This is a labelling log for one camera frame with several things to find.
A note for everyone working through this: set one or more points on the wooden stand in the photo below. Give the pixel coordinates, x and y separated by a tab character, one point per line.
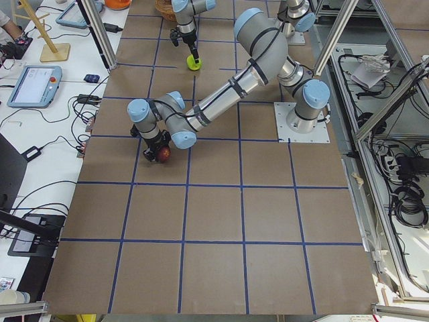
51	52

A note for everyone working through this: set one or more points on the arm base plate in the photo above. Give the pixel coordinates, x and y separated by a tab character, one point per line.
293	129
296	38

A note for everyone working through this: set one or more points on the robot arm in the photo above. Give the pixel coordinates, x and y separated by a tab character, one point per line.
292	17
161	121

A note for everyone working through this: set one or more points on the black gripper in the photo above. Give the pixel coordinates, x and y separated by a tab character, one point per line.
188	39
155	146

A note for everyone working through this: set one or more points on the dark red apple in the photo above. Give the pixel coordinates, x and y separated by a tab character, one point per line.
163	154

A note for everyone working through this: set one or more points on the orange bucket with lid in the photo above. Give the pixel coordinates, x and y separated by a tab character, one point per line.
117	4

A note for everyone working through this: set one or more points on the teach pendant tablet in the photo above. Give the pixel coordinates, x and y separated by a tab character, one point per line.
72	17
36	87

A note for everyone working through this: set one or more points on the woven wicker basket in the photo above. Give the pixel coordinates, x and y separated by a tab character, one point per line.
164	7

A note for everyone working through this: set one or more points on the aluminium frame post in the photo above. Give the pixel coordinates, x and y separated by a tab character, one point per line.
93	21

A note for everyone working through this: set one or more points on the black power adapter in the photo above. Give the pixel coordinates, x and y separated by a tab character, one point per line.
112	28

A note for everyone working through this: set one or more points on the green apple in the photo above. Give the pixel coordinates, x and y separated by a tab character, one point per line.
193	64

